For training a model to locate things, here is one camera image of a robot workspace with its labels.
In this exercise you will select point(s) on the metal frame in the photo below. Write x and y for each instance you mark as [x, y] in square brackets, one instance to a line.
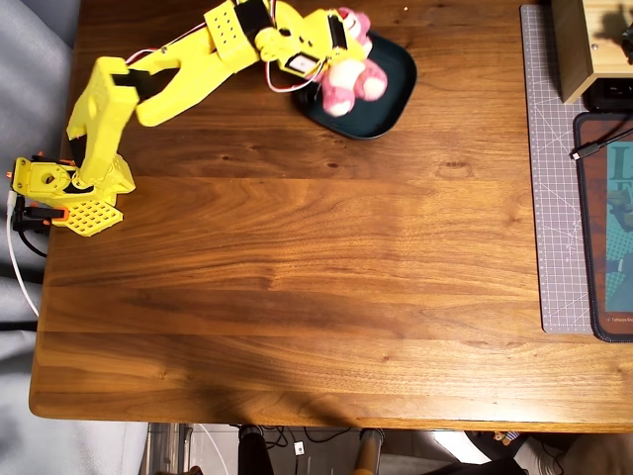
[168, 450]

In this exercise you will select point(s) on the black pole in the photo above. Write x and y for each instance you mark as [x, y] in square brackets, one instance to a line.
[254, 455]

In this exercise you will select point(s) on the black device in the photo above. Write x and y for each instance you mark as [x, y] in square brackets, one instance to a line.
[613, 96]

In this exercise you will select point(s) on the dark green plastic bin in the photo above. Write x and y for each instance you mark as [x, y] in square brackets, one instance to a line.
[390, 99]

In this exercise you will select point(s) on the pink strawberry bear plush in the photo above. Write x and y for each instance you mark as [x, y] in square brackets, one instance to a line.
[346, 89]

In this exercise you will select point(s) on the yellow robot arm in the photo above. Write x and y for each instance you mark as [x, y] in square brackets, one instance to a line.
[163, 84]

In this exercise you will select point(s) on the printed black-edged mouse pad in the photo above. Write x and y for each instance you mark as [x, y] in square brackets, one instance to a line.
[593, 222]

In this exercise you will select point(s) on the light wooden box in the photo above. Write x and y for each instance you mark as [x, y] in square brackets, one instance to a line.
[573, 49]

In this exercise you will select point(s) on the yellow gripper with servo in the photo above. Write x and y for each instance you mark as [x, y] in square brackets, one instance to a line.
[338, 31]

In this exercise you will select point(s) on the grey cutting mat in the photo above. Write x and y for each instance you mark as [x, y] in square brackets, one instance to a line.
[554, 198]

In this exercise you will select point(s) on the orange black table clamp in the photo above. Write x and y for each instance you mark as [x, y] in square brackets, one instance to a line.
[39, 213]

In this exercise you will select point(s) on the small black object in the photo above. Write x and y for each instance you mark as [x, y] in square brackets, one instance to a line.
[629, 44]

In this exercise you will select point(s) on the small white plug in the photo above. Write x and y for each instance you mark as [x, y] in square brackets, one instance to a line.
[299, 448]

